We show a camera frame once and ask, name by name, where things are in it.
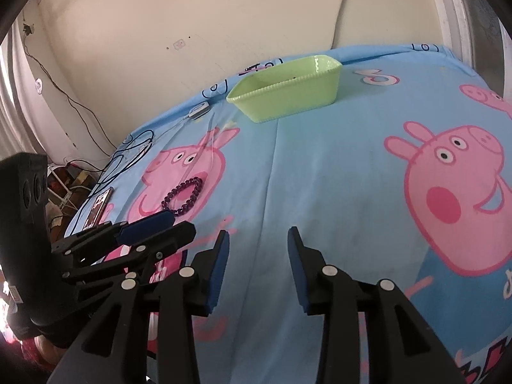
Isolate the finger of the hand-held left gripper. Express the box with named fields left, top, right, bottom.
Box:
left=51, top=212, right=176, bottom=267
left=62, top=221, right=197, bottom=289

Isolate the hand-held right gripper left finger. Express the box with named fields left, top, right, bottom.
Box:
left=48, top=230, right=230, bottom=384

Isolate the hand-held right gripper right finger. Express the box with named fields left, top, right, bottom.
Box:
left=287, top=227, right=467, bottom=384

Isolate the purple bead bracelet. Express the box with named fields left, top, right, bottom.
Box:
left=161, top=177, right=204, bottom=215

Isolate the green plastic tray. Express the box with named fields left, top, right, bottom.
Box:
left=226, top=54, right=342, bottom=123

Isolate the smartphone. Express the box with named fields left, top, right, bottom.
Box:
left=83, top=187, right=115, bottom=229

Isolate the printed blue blanket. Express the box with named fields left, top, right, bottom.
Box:
left=64, top=42, right=512, bottom=384

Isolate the black cable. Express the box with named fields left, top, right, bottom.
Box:
left=100, top=130, right=155, bottom=187

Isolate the white charger cable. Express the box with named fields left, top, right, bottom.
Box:
left=154, top=115, right=193, bottom=139

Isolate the thin black wall wire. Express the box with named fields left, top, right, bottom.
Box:
left=22, top=19, right=121, bottom=157

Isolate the pale wall cable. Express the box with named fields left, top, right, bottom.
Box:
left=330, top=0, right=355, bottom=51

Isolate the white window frame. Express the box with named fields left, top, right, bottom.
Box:
left=423, top=0, right=512, bottom=85

